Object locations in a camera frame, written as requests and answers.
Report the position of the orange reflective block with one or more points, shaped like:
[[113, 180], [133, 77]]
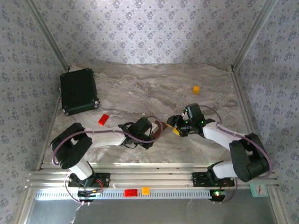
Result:
[[145, 191]]

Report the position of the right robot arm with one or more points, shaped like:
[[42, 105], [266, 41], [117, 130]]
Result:
[[247, 158]]

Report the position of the aluminium corner post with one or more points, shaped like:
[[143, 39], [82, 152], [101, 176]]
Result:
[[47, 35], [251, 35]]

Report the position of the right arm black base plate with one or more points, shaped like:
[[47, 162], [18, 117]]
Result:
[[198, 179]]

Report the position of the aluminium mounting rail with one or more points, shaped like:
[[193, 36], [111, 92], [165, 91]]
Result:
[[151, 177]]

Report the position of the small orange block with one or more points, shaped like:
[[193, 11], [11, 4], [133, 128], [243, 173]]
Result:
[[196, 90]]

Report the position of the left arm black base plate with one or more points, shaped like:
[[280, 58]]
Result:
[[105, 179]]

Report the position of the teal square clock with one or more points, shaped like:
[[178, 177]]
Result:
[[258, 190]]

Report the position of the black case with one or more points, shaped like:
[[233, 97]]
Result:
[[78, 89]]

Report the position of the brown paper sheet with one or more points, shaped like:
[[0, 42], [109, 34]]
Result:
[[163, 127]]

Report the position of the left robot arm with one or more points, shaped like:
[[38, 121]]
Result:
[[70, 149]]

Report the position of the grey metal sheet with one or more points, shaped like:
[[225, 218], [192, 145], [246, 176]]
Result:
[[151, 212]]

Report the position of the aluminium side rail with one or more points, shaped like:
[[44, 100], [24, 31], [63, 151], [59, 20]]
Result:
[[54, 114], [244, 105]]

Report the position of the red reflective block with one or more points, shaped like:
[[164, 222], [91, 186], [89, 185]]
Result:
[[130, 193]]

